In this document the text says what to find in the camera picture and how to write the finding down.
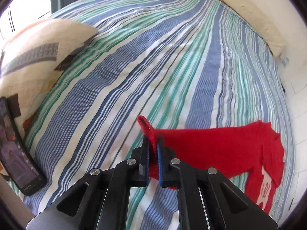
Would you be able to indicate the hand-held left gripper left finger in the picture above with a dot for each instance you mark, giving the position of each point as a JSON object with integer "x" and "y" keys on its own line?
{"x": 145, "y": 163}

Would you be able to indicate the cream padded headboard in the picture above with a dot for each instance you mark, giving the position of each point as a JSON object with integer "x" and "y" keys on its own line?
{"x": 254, "y": 16}

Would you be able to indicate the striped bed sheet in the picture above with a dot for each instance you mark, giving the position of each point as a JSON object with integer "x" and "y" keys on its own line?
{"x": 153, "y": 64}

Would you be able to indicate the beige patterned cushion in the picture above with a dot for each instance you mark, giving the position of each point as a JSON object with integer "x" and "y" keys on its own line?
{"x": 36, "y": 60}

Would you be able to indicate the black smartphone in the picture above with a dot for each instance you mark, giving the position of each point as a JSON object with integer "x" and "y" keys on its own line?
{"x": 14, "y": 148}

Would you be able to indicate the red sweater with white rabbit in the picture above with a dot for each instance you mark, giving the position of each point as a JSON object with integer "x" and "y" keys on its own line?
{"x": 215, "y": 151}

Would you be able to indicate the white wall socket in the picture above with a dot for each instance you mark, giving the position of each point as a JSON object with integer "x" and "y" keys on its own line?
{"x": 285, "y": 60}

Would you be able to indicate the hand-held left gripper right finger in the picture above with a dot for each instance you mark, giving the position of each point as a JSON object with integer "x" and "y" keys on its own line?
{"x": 160, "y": 165}

